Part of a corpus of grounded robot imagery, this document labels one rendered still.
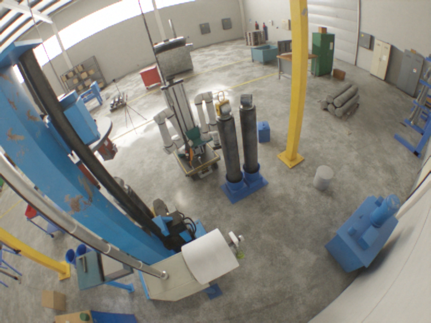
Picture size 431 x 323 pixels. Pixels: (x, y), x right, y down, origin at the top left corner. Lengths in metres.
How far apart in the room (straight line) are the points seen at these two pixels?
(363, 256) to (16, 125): 2.87
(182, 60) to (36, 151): 8.69
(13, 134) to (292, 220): 3.06
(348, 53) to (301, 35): 8.77
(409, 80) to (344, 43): 3.96
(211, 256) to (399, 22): 10.33
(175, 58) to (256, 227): 8.04
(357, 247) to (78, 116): 2.65
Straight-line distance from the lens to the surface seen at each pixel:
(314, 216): 3.02
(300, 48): 2.54
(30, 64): 0.95
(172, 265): 1.13
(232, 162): 2.47
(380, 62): 9.95
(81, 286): 2.31
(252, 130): 2.33
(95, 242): 0.64
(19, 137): 0.90
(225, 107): 1.99
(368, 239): 2.31
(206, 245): 1.01
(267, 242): 2.74
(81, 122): 0.95
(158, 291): 1.15
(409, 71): 9.68
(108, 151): 1.60
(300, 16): 2.48
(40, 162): 0.92
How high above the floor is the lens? 2.61
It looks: 46 degrees down
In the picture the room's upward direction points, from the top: 14 degrees counter-clockwise
